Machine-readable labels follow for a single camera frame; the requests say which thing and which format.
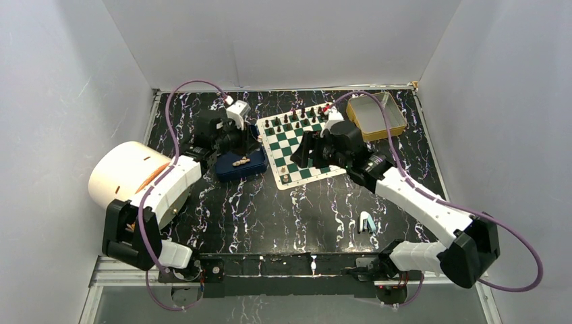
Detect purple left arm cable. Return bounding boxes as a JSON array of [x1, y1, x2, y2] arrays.
[[137, 79, 233, 312]]

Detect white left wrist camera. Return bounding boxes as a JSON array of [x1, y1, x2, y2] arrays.
[[226, 100, 251, 130]]

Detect white orange cylindrical appliance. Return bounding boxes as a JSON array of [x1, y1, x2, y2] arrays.
[[88, 141, 171, 214]]

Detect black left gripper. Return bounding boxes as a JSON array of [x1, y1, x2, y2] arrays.
[[213, 119, 262, 158]]

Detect light wooden chess piece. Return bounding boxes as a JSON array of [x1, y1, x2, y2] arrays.
[[232, 157, 251, 167]]

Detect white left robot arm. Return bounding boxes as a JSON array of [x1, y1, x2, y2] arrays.
[[88, 101, 260, 281]]

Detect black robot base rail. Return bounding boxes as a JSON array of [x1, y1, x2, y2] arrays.
[[159, 252, 422, 306]]

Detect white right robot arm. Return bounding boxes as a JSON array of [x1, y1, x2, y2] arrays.
[[291, 121, 500, 288]]

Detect small white blue stapler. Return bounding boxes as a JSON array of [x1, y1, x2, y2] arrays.
[[358, 211, 376, 234]]

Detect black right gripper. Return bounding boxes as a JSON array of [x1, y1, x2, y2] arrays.
[[289, 131, 351, 170]]

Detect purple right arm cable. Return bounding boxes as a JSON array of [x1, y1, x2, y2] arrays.
[[331, 90, 545, 294]]

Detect dark blue tin box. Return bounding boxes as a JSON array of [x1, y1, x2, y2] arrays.
[[214, 125, 268, 182]]

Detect green white chess board mat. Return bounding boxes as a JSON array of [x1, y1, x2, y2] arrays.
[[256, 102, 346, 190]]

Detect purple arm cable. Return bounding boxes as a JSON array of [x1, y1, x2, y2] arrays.
[[137, 79, 233, 312], [331, 90, 545, 294]]

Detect gold tin box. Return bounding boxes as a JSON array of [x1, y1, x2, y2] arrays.
[[346, 92, 407, 142]]

